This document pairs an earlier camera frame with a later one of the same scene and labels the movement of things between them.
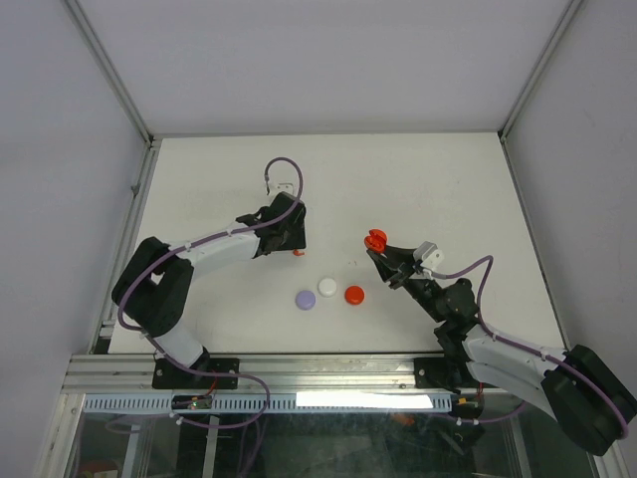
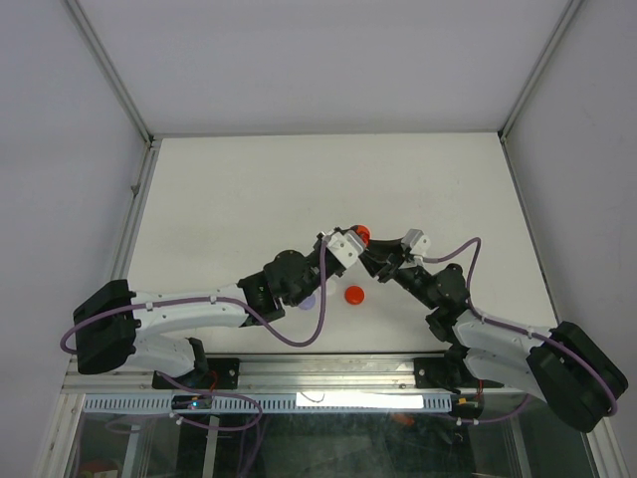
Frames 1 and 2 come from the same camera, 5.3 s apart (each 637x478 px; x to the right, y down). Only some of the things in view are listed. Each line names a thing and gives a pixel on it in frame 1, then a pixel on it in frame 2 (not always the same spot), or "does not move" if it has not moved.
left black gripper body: [293, 236] → [315, 257]
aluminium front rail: [131, 373] does not move
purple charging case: [306, 300] does not move
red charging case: [354, 295] does not move
